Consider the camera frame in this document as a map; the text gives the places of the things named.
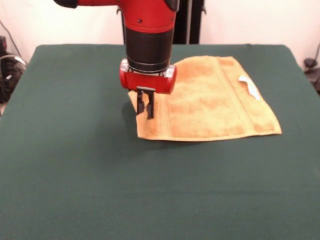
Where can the black box with red dot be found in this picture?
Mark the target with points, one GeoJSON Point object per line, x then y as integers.
{"type": "Point", "coordinates": [3, 45]}

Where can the tan terry towel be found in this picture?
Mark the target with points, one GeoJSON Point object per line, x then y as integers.
{"type": "Point", "coordinates": [212, 105]}

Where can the black plug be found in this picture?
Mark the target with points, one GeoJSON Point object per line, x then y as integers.
{"type": "Point", "coordinates": [310, 63]}

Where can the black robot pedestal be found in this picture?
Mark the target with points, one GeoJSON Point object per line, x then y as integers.
{"type": "Point", "coordinates": [188, 22]}

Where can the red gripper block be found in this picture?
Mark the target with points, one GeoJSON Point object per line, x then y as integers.
{"type": "Point", "coordinates": [147, 83]}

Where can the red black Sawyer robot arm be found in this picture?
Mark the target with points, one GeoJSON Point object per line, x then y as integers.
{"type": "Point", "coordinates": [147, 37]}

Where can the black equipment pile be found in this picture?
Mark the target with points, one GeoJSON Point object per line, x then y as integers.
{"type": "Point", "coordinates": [10, 80]}

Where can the dark green tablecloth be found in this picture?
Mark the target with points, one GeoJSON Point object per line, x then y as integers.
{"type": "Point", "coordinates": [100, 175]}

